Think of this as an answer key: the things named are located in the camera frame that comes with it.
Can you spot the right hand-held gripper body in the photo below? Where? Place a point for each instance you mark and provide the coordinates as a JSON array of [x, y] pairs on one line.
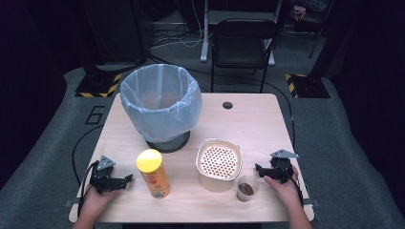
[[281, 168]]

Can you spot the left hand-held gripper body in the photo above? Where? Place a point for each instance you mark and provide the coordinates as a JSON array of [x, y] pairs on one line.
[[103, 178]]

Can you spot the tea bag with yellow tag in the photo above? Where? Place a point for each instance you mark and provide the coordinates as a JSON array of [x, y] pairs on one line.
[[246, 190]]

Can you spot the yellow snack can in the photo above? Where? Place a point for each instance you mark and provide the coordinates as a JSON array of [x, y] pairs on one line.
[[154, 178]]

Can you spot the clear plastic cup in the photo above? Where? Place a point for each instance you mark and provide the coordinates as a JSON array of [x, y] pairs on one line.
[[242, 198]]

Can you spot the white strainer container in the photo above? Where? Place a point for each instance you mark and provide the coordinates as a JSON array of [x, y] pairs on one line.
[[219, 162]]

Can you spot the dark round trash bin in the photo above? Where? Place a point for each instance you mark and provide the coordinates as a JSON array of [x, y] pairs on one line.
[[172, 144]]

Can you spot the trash bin with blue bag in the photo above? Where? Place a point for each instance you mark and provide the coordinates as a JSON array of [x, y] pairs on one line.
[[160, 114]]

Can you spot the person's right hand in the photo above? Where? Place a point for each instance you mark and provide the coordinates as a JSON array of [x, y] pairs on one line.
[[288, 192]]

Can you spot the person's left hand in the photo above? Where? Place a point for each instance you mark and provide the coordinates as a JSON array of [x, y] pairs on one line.
[[94, 203]]

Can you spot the black striped stand base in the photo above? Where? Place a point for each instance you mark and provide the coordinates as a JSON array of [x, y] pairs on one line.
[[310, 86], [95, 84]]

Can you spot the black folding chair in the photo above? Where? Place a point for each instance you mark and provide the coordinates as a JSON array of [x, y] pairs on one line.
[[243, 41]]

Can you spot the black tripod stand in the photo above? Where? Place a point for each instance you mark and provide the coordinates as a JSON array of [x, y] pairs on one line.
[[320, 35]]

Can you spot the grey table bracket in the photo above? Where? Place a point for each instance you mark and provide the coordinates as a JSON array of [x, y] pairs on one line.
[[70, 203], [311, 202]]

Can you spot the white desk frame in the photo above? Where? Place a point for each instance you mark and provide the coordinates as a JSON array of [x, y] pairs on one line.
[[204, 38]]

